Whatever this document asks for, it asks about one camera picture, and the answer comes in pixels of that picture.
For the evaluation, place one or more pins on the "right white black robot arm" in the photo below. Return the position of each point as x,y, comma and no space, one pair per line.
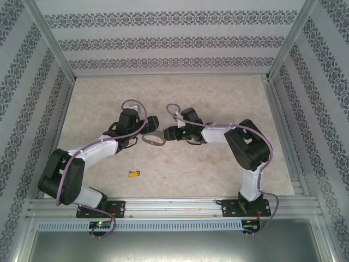
251,180

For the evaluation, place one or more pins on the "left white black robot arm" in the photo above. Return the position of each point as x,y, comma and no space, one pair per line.
92,148

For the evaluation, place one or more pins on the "grey metal sheet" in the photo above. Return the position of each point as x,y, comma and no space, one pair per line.
174,245

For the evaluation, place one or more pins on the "aluminium mounting rail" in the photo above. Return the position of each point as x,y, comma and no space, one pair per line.
174,207

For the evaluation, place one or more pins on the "aluminium side rail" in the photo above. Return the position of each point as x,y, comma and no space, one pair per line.
57,133
283,136

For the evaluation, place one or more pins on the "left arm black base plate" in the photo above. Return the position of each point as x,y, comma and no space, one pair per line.
118,208

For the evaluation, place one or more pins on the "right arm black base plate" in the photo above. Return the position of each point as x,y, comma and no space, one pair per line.
229,208

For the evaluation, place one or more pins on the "aluminium frame post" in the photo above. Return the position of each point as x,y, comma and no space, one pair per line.
49,38
293,35

